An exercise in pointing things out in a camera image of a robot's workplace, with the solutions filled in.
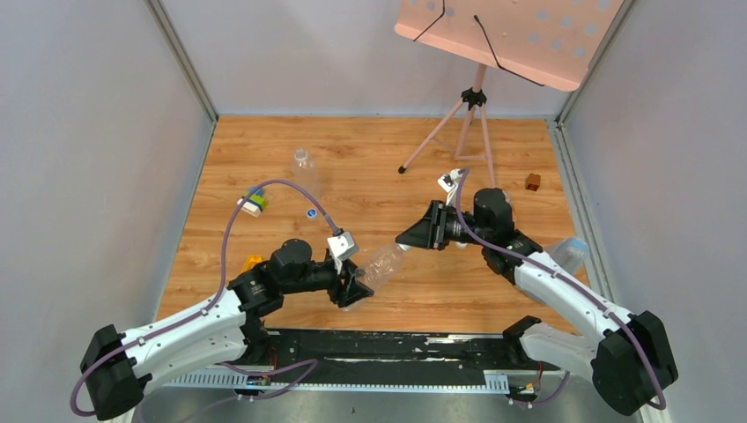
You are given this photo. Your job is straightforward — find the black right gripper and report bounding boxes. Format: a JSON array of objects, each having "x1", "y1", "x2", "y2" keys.
[{"x1": 395, "y1": 201, "x2": 489, "y2": 252}]

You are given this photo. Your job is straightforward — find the clear bottle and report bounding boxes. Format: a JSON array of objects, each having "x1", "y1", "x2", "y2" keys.
[
  {"x1": 292, "y1": 148, "x2": 322, "y2": 200},
  {"x1": 343, "y1": 242, "x2": 410, "y2": 312}
]

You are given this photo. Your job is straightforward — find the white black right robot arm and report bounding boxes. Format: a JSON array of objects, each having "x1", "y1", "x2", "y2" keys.
[{"x1": 396, "y1": 188, "x2": 679, "y2": 416}]

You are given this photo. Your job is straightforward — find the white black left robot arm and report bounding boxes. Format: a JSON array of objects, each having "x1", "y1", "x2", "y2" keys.
[{"x1": 70, "y1": 239, "x2": 374, "y2": 421}]

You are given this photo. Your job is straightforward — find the yellow triangular toy block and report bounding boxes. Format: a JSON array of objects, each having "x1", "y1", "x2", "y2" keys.
[{"x1": 240, "y1": 255, "x2": 264, "y2": 273}]

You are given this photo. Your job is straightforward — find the small brown cube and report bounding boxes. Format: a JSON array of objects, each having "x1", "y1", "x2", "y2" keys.
[{"x1": 525, "y1": 173, "x2": 542, "y2": 192}]

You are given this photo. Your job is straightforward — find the stacked toy building blocks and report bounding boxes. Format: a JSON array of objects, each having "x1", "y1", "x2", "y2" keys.
[{"x1": 236, "y1": 187, "x2": 269, "y2": 217}]

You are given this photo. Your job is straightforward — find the pink music stand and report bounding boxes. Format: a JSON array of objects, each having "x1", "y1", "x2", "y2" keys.
[{"x1": 393, "y1": 0, "x2": 626, "y2": 186}]

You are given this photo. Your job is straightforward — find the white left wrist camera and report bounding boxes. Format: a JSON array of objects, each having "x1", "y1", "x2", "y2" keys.
[{"x1": 327, "y1": 230, "x2": 359, "y2": 275}]

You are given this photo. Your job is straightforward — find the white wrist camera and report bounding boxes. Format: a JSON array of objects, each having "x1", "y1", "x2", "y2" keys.
[
  {"x1": 438, "y1": 168, "x2": 469, "y2": 207},
  {"x1": 327, "y1": 230, "x2": 359, "y2": 275}
]

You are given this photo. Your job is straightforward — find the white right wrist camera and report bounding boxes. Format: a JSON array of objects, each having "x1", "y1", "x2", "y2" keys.
[{"x1": 438, "y1": 168, "x2": 469, "y2": 207}]

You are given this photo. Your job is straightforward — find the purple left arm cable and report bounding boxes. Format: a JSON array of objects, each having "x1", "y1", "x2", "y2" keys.
[{"x1": 69, "y1": 179, "x2": 343, "y2": 418}]

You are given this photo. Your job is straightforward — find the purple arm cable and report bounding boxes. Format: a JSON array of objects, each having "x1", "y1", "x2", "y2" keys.
[
  {"x1": 454, "y1": 169, "x2": 668, "y2": 411},
  {"x1": 69, "y1": 179, "x2": 343, "y2": 418}
]

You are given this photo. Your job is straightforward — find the black metal base rail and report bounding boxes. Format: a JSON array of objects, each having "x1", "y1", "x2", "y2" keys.
[{"x1": 146, "y1": 328, "x2": 565, "y2": 395}]

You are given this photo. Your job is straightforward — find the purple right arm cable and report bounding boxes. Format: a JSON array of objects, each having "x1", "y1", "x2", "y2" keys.
[{"x1": 454, "y1": 169, "x2": 668, "y2": 411}]

